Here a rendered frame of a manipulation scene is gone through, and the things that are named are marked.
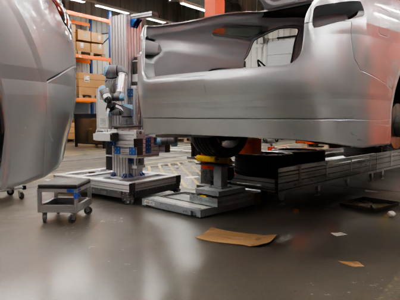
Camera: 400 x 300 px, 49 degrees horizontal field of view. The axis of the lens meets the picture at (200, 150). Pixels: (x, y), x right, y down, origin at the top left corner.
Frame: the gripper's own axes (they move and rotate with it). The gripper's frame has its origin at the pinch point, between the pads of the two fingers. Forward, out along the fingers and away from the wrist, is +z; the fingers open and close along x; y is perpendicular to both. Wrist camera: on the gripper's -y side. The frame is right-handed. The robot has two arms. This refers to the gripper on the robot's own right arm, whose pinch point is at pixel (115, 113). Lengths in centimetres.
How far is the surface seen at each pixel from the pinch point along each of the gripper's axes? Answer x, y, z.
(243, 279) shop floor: -5, -96, 194
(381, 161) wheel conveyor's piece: -343, 202, 109
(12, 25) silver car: 56, -266, 135
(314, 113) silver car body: -74, -148, 141
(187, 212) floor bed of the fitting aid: -23, 37, 103
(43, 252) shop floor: 95, -45, 110
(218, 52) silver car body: -109, -27, -6
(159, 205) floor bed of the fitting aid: -7, 61, 77
